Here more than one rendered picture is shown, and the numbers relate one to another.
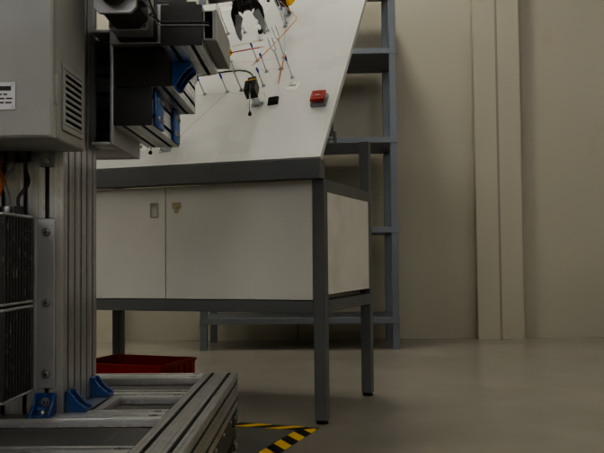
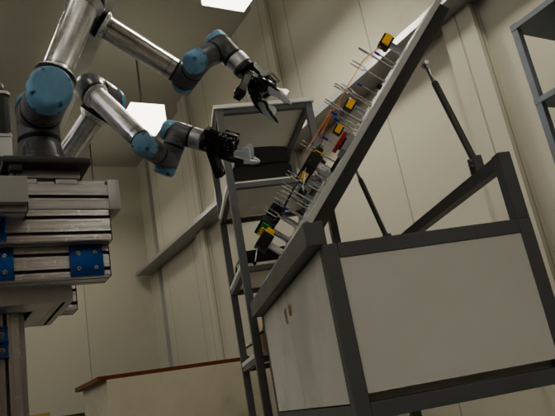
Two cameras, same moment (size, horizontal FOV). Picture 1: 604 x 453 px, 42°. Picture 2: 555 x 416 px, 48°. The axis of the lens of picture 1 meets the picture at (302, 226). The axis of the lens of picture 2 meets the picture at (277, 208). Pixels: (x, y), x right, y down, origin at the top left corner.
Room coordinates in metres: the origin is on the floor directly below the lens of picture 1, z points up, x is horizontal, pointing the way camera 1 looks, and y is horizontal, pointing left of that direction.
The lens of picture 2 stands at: (1.67, -1.36, 0.44)
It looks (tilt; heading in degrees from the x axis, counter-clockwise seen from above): 17 degrees up; 58
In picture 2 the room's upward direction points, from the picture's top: 10 degrees counter-clockwise
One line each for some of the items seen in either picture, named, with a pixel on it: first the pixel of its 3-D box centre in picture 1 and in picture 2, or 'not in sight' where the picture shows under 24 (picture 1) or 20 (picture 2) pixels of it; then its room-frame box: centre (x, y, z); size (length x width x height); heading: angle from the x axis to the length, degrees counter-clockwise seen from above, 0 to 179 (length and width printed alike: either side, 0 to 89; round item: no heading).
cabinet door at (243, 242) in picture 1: (236, 241); (313, 338); (2.71, 0.22, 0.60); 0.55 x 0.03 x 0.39; 70
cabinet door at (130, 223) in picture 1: (100, 244); (283, 356); (2.90, 0.74, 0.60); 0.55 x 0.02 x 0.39; 70
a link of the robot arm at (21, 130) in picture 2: not in sight; (38, 117); (2.00, 0.35, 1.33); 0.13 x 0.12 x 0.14; 90
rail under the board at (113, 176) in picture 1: (163, 176); (278, 281); (2.79, 0.49, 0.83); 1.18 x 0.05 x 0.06; 70
